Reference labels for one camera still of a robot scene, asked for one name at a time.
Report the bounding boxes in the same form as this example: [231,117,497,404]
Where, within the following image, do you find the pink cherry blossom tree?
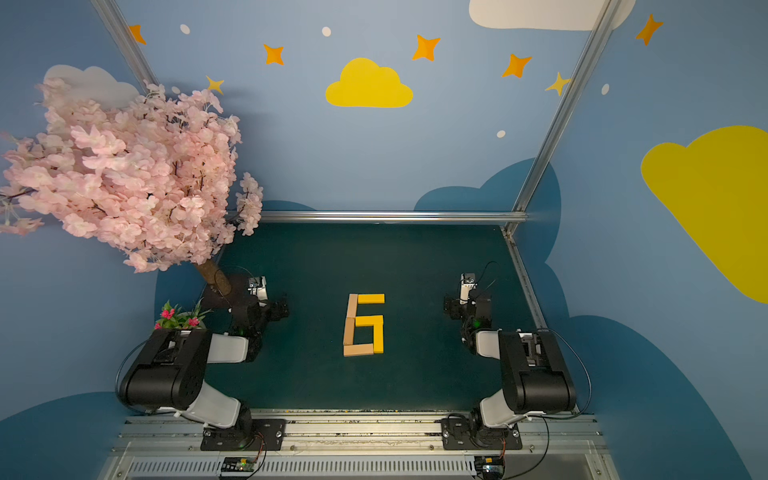
[1,78,263,297]

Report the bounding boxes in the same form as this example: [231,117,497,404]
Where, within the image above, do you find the left controller board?
[219,456,259,478]

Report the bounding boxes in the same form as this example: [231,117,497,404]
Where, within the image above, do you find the aluminium frame post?
[512,0,623,217]
[91,0,158,91]

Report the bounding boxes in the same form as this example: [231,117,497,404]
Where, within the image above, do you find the yellow block bottom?
[373,325,384,354]

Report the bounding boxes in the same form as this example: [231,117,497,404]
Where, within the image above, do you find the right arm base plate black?
[439,416,523,451]

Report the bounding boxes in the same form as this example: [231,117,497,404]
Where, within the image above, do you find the aluminium rail base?
[99,410,619,479]

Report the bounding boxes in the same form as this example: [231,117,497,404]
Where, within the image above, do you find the right controller board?
[474,456,505,480]

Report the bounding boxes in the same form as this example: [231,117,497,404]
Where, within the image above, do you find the yellow block top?
[357,294,386,305]

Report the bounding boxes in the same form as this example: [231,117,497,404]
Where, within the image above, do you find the small potted pink flowers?
[154,301,210,330]

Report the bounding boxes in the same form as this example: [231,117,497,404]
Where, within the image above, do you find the controller board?
[474,456,505,480]
[219,456,259,478]

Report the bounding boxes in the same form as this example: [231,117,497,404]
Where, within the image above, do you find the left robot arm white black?
[116,298,289,434]

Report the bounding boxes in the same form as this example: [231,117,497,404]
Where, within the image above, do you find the black tree base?
[200,274,251,312]

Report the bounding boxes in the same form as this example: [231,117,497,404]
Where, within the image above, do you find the wooden block top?
[346,294,358,318]

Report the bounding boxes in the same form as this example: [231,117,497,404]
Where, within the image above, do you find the right aluminium frame post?
[512,0,623,217]

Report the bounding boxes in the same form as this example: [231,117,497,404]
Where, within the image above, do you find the left aluminium frame post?
[91,0,158,91]

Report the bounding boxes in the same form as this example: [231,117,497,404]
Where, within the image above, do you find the rear aluminium frame bar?
[262,211,527,224]

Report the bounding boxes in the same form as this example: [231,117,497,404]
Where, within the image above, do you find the wooden block bottom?
[343,344,375,357]

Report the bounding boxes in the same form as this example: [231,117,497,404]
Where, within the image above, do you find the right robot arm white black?
[443,293,577,430]

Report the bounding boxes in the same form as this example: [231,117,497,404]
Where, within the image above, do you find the yellow block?
[373,325,384,354]
[357,294,386,305]
[355,315,384,327]

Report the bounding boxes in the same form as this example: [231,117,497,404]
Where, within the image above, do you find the wooden block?
[343,344,375,357]
[343,317,355,346]
[346,294,358,318]

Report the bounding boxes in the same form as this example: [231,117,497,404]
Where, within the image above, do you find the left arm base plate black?
[200,418,286,452]

